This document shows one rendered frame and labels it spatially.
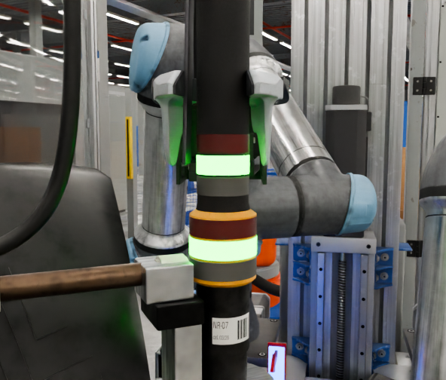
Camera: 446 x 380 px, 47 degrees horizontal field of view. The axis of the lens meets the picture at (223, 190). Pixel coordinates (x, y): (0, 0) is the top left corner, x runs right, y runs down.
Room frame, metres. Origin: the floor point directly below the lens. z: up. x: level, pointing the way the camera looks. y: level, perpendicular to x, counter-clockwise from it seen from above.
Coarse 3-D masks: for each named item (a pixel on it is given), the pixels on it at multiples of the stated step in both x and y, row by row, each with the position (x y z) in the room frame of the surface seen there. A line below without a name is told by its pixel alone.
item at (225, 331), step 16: (208, 288) 0.31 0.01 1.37; (224, 288) 0.31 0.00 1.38; (240, 288) 0.32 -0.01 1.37; (208, 304) 0.31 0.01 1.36; (224, 304) 0.31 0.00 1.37; (240, 304) 0.32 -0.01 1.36; (208, 320) 0.31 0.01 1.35; (224, 320) 0.31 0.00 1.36; (240, 320) 0.32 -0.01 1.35; (208, 336) 0.31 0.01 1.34; (224, 336) 0.31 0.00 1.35; (240, 336) 0.31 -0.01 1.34; (208, 352) 0.31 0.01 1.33; (224, 352) 0.31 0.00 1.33; (240, 352) 0.32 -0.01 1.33; (208, 368) 0.32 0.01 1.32; (224, 368) 0.31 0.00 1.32; (240, 368) 0.32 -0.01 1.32
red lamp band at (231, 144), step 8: (200, 136) 0.32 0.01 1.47; (208, 136) 0.31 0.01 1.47; (216, 136) 0.31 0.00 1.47; (224, 136) 0.31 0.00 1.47; (232, 136) 0.31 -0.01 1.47; (240, 136) 0.32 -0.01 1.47; (248, 136) 0.32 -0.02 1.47; (200, 144) 0.32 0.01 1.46; (208, 144) 0.31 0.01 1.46; (216, 144) 0.31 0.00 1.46; (224, 144) 0.31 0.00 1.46; (232, 144) 0.31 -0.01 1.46; (240, 144) 0.32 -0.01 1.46; (248, 144) 0.32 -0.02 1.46; (200, 152) 0.32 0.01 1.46; (208, 152) 0.31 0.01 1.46; (216, 152) 0.31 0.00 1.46; (224, 152) 0.31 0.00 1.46; (232, 152) 0.31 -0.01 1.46; (240, 152) 0.32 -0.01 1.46; (248, 152) 0.32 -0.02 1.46
